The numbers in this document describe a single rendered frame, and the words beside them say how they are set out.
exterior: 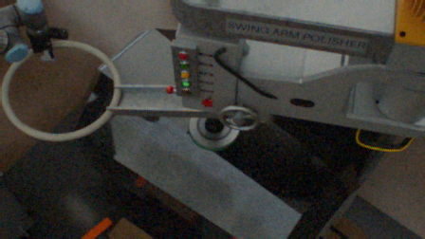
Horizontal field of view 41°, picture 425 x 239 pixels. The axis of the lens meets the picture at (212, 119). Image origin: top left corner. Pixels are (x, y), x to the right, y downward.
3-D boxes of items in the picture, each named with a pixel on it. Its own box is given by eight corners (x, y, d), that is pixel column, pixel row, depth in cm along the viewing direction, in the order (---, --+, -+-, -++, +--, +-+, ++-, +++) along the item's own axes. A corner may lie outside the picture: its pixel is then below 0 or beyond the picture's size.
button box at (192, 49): (199, 93, 199) (197, 43, 175) (198, 100, 198) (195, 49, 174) (177, 89, 200) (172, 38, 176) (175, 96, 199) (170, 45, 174)
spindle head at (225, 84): (286, 80, 218) (301, -1, 180) (277, 128, 207) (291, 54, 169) (194, 64, 222) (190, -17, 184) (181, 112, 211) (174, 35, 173)
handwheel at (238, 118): (262, 112, 207) (265, 89, 195) (258, 136, 202) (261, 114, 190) (222, 105, 209) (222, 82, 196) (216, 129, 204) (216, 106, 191)
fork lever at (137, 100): (280, 86, 220) (277, 78, 216) (272, 128, 210) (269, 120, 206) (121, 84, 243) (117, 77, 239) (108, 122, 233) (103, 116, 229)
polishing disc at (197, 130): (230, 156, 230) (230, 154, 229) (181, 138, 235) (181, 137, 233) (247, 114, 241) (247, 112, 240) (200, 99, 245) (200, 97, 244)
